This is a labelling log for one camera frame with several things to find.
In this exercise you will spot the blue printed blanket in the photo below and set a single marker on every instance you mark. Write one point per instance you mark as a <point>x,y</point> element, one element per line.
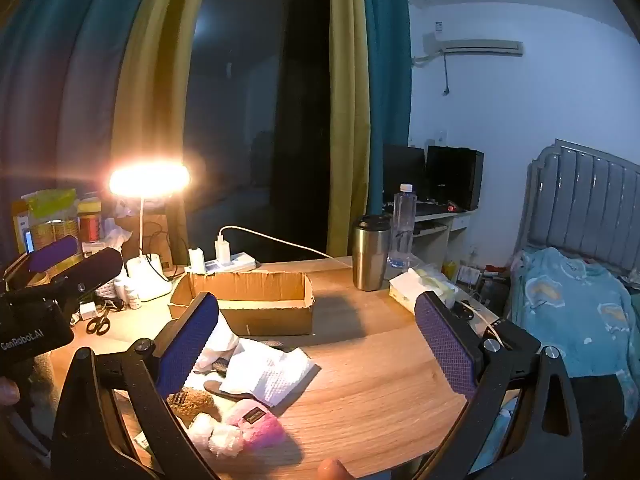
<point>575,310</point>

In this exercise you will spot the grey padded headboard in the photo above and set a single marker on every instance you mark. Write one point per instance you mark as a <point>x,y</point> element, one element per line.
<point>585,195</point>

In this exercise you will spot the person's left hand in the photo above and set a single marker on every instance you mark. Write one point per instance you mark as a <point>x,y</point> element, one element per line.
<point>7,391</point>

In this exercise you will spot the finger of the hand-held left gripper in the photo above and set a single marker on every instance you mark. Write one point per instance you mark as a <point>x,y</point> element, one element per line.
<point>95,270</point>
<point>52,252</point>

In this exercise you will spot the white pill bottle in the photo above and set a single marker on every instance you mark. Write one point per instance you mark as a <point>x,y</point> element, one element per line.
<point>120,292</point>
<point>133,297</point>

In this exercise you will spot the cardboard box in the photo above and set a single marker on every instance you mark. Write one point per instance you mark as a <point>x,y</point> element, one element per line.
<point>270,310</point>

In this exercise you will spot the brown paper bag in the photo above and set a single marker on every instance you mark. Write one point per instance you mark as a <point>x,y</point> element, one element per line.
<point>161,240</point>

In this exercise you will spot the white waffle towel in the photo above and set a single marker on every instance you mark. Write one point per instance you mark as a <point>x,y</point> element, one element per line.
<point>272,375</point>

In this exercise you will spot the black flat device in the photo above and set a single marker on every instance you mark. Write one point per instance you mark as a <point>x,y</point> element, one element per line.
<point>462,312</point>

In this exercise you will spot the black monitor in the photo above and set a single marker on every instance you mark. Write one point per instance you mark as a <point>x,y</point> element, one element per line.
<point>402,170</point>

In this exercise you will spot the white woven basket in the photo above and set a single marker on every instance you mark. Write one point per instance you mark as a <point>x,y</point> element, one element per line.
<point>107,290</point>

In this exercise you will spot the yellow curtain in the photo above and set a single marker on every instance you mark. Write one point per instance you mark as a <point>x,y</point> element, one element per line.
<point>150,85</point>
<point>347,110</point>

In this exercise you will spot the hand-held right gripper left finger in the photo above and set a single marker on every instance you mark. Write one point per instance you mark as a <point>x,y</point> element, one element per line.
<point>187,340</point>

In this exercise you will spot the white crumpled towel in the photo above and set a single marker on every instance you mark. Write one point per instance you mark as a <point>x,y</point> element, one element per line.
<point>220,345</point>

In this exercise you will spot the white computer desk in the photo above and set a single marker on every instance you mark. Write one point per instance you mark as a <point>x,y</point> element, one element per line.
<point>442,225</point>

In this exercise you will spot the white plug adapter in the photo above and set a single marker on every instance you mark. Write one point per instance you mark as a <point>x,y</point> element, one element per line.
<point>88,310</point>

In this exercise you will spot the white power strip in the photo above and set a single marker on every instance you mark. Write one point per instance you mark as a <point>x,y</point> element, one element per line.
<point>242,262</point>

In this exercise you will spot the yellow tissue pack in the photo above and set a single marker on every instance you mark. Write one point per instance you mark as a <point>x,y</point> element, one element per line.
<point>420,287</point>

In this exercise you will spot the red jar with yellow lid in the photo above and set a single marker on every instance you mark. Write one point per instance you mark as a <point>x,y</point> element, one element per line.
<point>90,225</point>

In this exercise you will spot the steel tumbler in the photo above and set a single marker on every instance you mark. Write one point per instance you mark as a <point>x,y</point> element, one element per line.
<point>371,255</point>

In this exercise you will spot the brown plush toy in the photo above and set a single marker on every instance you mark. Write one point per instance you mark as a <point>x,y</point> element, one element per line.
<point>195,402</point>

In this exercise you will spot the dark sock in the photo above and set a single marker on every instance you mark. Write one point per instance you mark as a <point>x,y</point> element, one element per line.
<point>220,389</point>

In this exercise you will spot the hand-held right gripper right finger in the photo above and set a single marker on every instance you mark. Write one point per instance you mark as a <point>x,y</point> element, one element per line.
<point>445,345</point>

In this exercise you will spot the black scissors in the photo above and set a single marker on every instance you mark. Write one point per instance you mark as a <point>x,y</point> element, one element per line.
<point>100,322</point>

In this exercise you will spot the white charger block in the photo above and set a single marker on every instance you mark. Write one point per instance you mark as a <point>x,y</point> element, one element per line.
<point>196,260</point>

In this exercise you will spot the clear water bottle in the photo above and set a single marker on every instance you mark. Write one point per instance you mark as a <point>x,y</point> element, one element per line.
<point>402,230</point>

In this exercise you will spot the green snack bag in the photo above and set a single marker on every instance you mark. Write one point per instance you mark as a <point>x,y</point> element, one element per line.
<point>52,205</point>

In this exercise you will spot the white air conditioner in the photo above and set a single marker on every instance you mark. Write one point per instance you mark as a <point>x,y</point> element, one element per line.
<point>480,46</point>

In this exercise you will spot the white desk lamp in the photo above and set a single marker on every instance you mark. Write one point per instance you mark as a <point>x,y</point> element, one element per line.
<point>147,180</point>

